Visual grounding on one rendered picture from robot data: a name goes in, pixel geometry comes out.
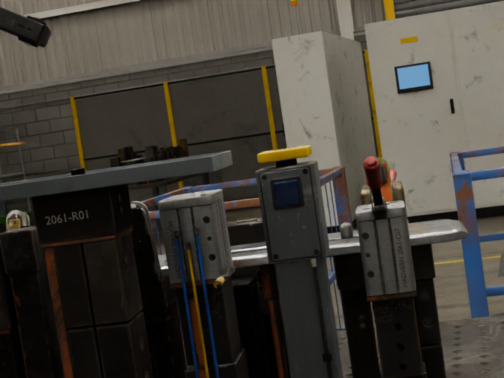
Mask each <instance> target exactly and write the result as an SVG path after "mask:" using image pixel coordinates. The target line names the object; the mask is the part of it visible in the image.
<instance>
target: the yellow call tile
mask: <svg viewBox="0 0 504 378"><path fill-rule="evenodd" d="M311 154H312V150H311V146H310V145H304V146H299V147H293V148H282V149H277V150H271V151H264V152H262V153H259V154H258V155H257V160H258V163H259V164H264V163H269V162H275V163H276V167H287V166H292V165H296V164H297V159H296V158H306V157H308V156H309V155H311Z"/></svg>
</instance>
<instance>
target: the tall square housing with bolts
mask: <svg viewBox="0 0 504 378"><path fill-rule="evenodd" d="M158 209H159V212H160V222H161V227H162V233H163V242H164V247H165V252H166V261H167V266H168V272H169V281H170V285H169V287H170V289H175V291H176V296H177V302H178V311H179V316H180V321H181V330H182V335H183V341H184V350H185V355H186V360H187V366H189V367H188V368H187V370H186V371H185V372H184V373H185V378H250V377H249V372H248V363H247V357H246V352H245V348H242V344H241V338H240V334H239V324H238V318H237V313H236V303H235V299H234V293H233V283H232V278H231V275H232V273H233V272H234V271H235V266H233V258H232V253H231V247H230V237H229V233H228V227H227V218H226V212H225V207H224V195H223V191H222V190H221V189H217V190H207V191H200V192H195V193H185V194H179V195H174V196H171V197H168V198H166V199H163V200H161V201H160V202H158ZM229 267H233V268H234V270H233V271H231V272H230V276H229V277H228V278H227V279H224V283H223V284H222V286H221V288H219V289H216V288H214V286H213V283H214V282H215V281H216V280H217V279H218V278H219V276H221V275H225V274H226V270H227V269H228V268H229Z"/></svg>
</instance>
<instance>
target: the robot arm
mask: <svg viewBox="0 0 504 378"><path fill-rule="evenodd" d="M0 30H2V31H4V32H7V33H9V34H12V35H15V36H17V37H18V40H19V41H22V42H23V43H24V44H26V45H28V46H33V47H37V48H38V46H40V47H45V46H46V45H47V42H48V40H49V38H50V35H51V31H50V29H49V28H48V27H47V24H46V23H45V22H43V21H41V20H40V19H38V18H37V17H32V16H27V17H25V16H22V15H19V14H18V13H14V12H13V11H10V10H7V9H5V8H3V7H0Z"/></svg>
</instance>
